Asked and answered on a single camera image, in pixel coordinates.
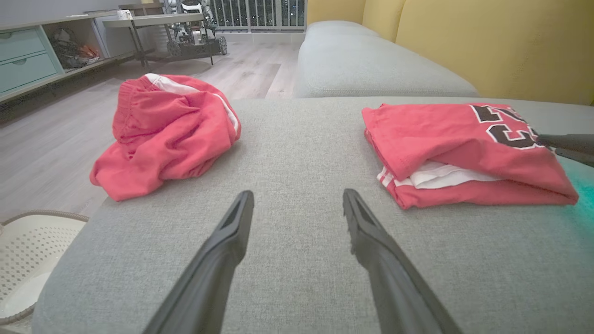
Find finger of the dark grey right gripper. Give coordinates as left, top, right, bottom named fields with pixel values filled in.
left=555, top=148, right=594, bottom=168
left=536, top=133, right=594, bottom=156

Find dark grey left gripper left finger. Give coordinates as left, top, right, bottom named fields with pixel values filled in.
left=142, top=190, right=255, bottom=334

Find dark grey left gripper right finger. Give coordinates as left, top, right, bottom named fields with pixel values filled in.
left=342, top=188, right=465, bottom=334

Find red white basketball jersey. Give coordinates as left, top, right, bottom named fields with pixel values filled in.
left=362, top=103, right=580, bottom=210

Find red white basketball shorts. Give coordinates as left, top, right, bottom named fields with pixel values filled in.
left=90, top=73, right=242, bottom=202

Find large yellow sofa back cushion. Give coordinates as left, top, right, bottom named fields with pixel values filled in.
left=396, top=0, right=594, bottom=106

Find large grey sofa ottoman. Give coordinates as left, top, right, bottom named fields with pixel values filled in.
left=32, top=96, right=594, bottom=334

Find beige perforated laundry basket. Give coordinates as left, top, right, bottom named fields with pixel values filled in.
left=0, top=210, right=90, bottom=325

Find grey sofa seat cushion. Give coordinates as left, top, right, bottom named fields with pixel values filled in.
left=305, top=20, right=381, bottom=39
left=295, top=32, right=479, bottom=99

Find grey table with black legs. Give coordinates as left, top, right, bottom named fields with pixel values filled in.
left=102, top=13, right=216, bottom=68

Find tangled items on cabinet shelf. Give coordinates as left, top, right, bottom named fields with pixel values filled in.
left=50, top=28, right=101, bottom=69

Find balcony railing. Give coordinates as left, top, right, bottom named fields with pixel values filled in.
left=204, top=0, right=307, bottom=29

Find cabinet with teal drawers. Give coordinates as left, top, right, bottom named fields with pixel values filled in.
left=0, top=12, right=135, bottom=105

